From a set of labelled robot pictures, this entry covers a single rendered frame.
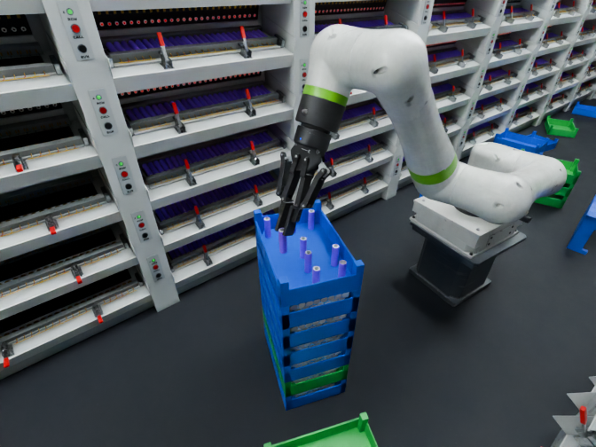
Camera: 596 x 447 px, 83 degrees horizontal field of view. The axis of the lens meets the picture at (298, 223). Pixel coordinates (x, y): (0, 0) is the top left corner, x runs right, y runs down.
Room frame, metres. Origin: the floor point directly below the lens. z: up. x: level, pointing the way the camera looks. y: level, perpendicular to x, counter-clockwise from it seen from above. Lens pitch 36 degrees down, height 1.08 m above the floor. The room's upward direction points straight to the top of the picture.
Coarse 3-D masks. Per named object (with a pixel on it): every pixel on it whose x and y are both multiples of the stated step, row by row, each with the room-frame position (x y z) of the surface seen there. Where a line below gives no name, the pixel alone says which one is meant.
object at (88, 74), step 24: (48, 0) 0.90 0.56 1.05; (72, 0) 0.93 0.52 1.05; (48, 24) 0.93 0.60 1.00; (72, 48) 0.91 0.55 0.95; (96, 48) 0.94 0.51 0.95; (72, 72) 0.90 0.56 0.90; (96, 72) 0.93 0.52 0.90; (96, 120) 0.91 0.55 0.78; (120, 120) 0.94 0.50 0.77; (96, 144) 0.89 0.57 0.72; (120, 144) 0.93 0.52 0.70; (120, 192) 0.90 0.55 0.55; (144, 192) 0.94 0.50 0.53; (144, 264) 0.90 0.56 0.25; (168, 264) 0.95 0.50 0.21; (168, 288) 0.93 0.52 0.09
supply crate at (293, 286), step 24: (264, 216) 0.80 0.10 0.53; (264, 240) 0.75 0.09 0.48; (288, 240) 0.75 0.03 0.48; (312, 240) 0.75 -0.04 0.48; (336, 240) 0.71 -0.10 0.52; (288, 264) 0.65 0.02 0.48; (312, 264) 0.65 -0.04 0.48; (360, 264) 0.57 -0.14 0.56; (288, 288) 0.51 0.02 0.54; (312, 288) 0.53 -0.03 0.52; (336, 288) 0.55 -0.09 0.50; (360, 288) 0.57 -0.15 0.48
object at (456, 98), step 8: (456, 80) 2.28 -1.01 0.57; (432, 88) 2.16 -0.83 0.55; (440, 88) 2.18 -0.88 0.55; (448, 88) 2.20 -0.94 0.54; (456, 88) 2.27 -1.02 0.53; (464, 88) 2.23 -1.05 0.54; (440, 96) 2.08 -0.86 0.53; (448, 96) 2.14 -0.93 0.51; (456, 96) 2.16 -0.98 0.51; (464, 96) 2.18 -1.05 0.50; (440, 104) 2.02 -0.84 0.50; (448, 104) 2.04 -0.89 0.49; (456, 104) 2.09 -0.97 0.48; (464, 104) 2.16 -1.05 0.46; (440, 112) 2.00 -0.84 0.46
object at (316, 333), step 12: (264, 288) 0.71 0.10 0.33; (276, 312) 0.58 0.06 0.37; (276, 324) 0.57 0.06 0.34; (336, 324) 0.55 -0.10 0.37; (348, 324) 0.56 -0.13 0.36; (288, 336) 0.51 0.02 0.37; (300, 336) 0.52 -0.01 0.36; (312, 336) 0.53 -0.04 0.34; (324, 336) 0.54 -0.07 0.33; (288, 348) 0.51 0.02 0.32
